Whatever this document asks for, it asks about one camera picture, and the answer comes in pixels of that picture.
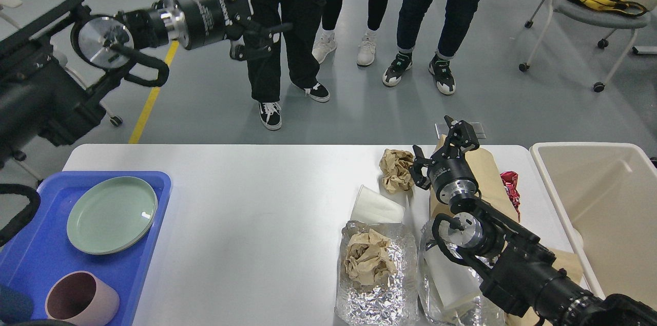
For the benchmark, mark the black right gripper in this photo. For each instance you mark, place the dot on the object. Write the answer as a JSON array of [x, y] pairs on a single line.
[[451, 176]]

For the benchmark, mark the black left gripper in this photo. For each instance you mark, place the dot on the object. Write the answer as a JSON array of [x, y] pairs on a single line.
[[198, 23]]

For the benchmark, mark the brown paper ball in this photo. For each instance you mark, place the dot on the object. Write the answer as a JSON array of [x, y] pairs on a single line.
[[395, 165]]

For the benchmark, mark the brown paper bag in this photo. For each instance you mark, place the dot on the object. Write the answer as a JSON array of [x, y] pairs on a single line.
[[536, 211]]

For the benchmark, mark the green plate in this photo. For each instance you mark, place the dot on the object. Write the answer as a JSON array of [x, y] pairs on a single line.
[[112, 215]]

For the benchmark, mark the dark teal cup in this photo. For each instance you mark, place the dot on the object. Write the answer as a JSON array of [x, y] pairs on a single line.
[[16, 307]]

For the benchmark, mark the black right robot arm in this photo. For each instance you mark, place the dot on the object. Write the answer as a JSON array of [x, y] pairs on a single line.
[[517, 271]]

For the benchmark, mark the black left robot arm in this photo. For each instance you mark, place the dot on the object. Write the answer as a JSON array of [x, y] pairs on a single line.
[[40, 98]]

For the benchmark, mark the red foil wrapper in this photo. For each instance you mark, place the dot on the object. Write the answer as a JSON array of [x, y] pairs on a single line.
[[510, 182]]

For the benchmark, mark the white paper cup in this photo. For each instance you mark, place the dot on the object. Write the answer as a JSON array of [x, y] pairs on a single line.
[[371, 208]]

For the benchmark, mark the person with white sneakers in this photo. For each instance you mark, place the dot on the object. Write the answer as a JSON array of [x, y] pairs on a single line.
[[334, 10]]

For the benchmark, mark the crumpled brown paper on foil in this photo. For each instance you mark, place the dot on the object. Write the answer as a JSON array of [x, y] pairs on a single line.
[[367, 259]]

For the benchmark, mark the aluminium foil sheet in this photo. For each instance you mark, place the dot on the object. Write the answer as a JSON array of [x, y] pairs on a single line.
[[394, 303]]

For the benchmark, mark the beige plastic bin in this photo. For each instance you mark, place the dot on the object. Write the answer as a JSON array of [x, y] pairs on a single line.
[[605, 197]]

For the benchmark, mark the blue plastic tray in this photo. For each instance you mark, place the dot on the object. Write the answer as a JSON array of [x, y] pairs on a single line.
[[34, 260]]

